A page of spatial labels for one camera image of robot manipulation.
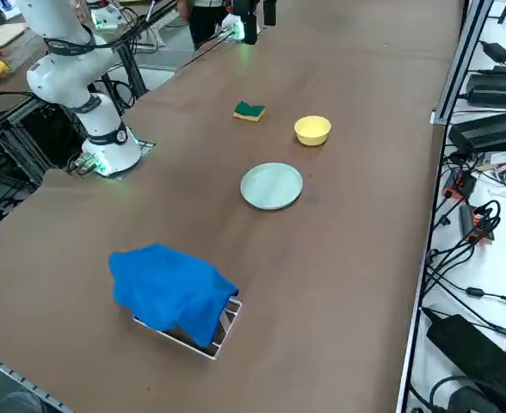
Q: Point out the green and yellow sponge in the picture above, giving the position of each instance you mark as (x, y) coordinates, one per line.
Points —
(249, 111)

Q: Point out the small yellow dish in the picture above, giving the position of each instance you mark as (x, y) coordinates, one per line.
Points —
(312, 131)

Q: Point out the pale green round plate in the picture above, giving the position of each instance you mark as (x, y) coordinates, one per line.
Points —
(272, 187)

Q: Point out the person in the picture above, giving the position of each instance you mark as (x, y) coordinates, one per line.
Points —
(205, 21)

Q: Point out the small black power adapter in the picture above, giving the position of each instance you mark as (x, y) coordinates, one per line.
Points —
(498, 52)

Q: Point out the wooden board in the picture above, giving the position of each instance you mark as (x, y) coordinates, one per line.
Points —
(8, 32)

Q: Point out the large black power adapter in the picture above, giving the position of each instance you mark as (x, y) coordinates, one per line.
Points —
(498, 88)
(489, 131)

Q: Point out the orange and black device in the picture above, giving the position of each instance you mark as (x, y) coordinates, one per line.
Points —
(461, 183)
(468, 219)

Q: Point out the blue cloth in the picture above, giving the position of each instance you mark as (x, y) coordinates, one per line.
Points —
(167, 288)

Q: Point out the white metal rack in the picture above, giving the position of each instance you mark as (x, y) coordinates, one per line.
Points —
(218, 350)

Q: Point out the aluminium frame post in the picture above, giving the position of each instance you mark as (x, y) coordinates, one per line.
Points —
(456, 77)

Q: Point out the black metal table frame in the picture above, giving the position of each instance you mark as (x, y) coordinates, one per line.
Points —
(42, 125)

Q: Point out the aluminium table edge rail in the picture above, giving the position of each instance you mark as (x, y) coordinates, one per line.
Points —
(16, 377)

